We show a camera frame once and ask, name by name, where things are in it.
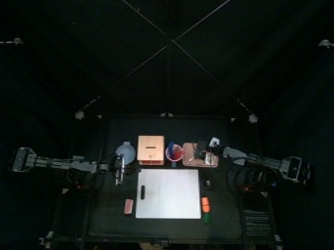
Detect pink rectangular block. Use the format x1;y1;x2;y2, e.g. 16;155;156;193
122;198;134;215

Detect thin white cord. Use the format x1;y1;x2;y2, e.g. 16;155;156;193
80;0;231;114
121;0;255;116

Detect pink plastic tray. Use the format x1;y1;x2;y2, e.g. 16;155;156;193
181;142;219;168

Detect black printed sheet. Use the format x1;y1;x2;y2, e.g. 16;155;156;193
240;208;272;242

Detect white cutting board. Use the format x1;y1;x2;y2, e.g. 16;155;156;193
134;168;201;220

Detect orange toy cylinder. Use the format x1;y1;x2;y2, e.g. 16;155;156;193
199;196;211;213

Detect pale blue plate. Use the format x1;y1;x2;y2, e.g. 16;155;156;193
114;141;137;164

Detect wooden box with red sides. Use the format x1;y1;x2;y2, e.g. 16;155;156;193
137;135;165;166

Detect black cable coil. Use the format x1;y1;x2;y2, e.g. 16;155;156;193
227;164;271;196

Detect red translucent plastic cup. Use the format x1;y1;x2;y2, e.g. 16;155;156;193
164;144;185;163

